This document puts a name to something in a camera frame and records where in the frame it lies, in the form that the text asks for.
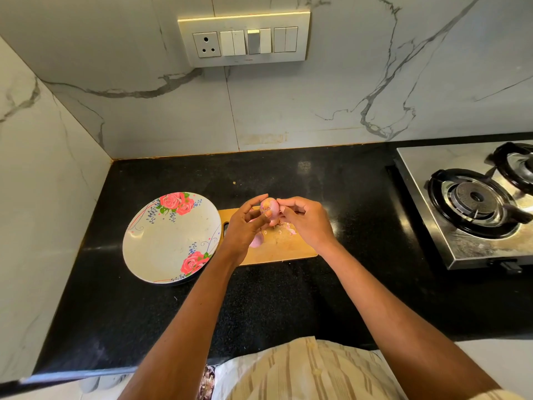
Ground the person's left hand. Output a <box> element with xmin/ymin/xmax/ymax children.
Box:
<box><xmin>217</xmin><ymin>194</ymin><xmax>274</xmax><ymax>267</ymax></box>

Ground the person's right hand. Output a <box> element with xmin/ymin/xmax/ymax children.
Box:
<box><xmin>277</xmin><ymin>196</ymin><xmax>339</xmax><ymax>255</ymax></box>

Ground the pile of onion peels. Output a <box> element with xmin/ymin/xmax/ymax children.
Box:
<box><xmin>271</xmin><ymin>224</ymin><xmax>298</xmax><ymax>242</ymax></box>

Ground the person's right forearm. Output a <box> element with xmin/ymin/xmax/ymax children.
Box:
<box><xmin>315</xmin><ymin>241</ymin><xmax>501</xmax><ymax>400</ymax></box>

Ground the person's left forearm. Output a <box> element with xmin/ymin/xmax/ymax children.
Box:
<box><xmin>118</xmin><ymin>251</ymin><xmax>243</xmax><ymax>400</ymax></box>

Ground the wooden cutting board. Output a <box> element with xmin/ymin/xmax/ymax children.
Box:
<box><xmin>217</xmin><ymin>207</ymin><xmax>319</xmax><ymax>266</ymax></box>

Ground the black stone countertop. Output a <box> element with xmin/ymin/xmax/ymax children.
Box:
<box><xmin>32</xmin><ymin>133</ymin><xmax>533</xmax><ymax>376</ymax></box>

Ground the white floral plate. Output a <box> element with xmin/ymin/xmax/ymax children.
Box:
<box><xmin>122</xmin><ymin>191</ymin><xmax>223</xmax><ymax>285</ymax></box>

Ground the stainless steel gas stove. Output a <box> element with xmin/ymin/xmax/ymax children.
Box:
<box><xmin>395</xmin><ymin>141</ymin><xmax>533</xmax><ymax>272</ymax></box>

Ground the beige striped garment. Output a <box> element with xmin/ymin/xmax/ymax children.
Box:
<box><xmin>212</xmin><ymin>336</ymin><xmax>409</xmax><ymax>400</ymax></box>

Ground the black stove burner grate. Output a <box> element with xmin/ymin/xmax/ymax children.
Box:
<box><xmin>428</xmin><ymin>167</ymin><xmax>533</xmax><ymax>240</ymax></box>
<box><xmin>488</xmin><ymin>142</ymin><xmax>533</xmax><ymax>195</ymax></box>

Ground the white wall switch panel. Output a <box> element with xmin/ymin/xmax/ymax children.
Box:
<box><xmin>177</xmin><ymin>11</ymin><xmax>311</xmax><ymax>68</ymax></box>

